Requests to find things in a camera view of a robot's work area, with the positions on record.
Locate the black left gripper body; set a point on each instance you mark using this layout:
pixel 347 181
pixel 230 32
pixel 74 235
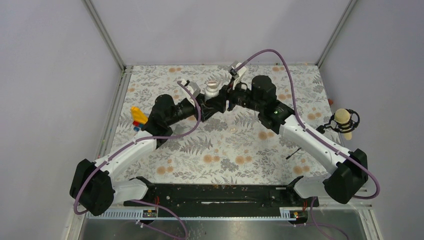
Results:
pixel 184 111

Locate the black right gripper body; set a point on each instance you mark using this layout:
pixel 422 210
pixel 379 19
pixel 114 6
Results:
pixel 243 98

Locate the white orange pill bottle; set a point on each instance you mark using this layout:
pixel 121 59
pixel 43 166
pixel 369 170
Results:
pixel 210 93

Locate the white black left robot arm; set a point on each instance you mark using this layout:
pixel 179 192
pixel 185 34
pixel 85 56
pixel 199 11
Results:
pixel 94 186

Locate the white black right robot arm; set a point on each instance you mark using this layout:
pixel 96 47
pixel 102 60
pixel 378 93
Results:
pixel 345 168

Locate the grey cylindrical tool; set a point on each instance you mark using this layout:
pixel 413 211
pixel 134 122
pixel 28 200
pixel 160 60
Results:
pixel 178 130

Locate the yellow blue toy blocks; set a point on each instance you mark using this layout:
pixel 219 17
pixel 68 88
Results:
pixel 138 117

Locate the floral patterned table mat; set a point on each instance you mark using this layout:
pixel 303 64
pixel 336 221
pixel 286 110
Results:
pixel 211 154

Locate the beige foam microphone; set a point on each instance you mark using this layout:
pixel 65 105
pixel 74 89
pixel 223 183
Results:
pixel 344 121

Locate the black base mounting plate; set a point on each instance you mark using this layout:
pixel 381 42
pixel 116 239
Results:
pixel 199 198

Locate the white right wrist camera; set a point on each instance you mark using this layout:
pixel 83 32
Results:
pixel 236 73

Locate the slotted metal cable duct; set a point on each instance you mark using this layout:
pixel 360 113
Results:
pixel 150 214

